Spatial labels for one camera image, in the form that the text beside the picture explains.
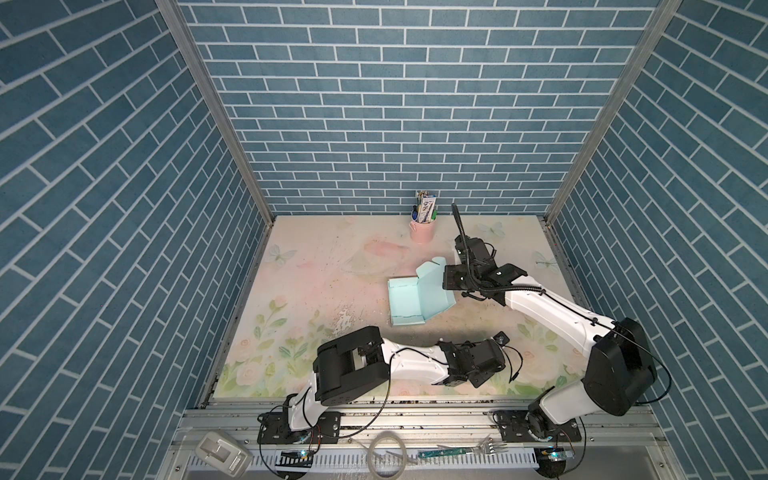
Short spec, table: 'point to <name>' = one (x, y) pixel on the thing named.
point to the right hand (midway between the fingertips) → (441, 271)
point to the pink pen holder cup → (422, 233)
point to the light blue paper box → (415, 300)
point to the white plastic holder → (222, 454)
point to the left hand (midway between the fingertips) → (485, 363)
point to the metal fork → (488, 447)
